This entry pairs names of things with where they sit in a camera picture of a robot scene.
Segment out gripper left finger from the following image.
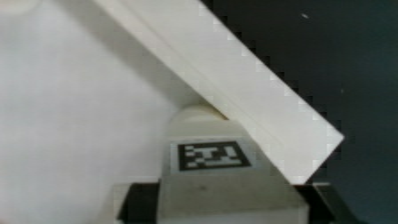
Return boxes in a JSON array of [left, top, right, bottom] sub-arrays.
[[118, 182, 161, 224]]

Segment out white square tabletop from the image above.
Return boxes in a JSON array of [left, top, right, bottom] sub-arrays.
[[0, 0, 344, 224]]

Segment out white table leg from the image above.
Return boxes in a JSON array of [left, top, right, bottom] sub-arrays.
[[157, 105, 310, 224]]

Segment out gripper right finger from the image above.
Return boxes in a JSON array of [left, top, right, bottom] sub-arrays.
[[296, 183, 361, 224]]

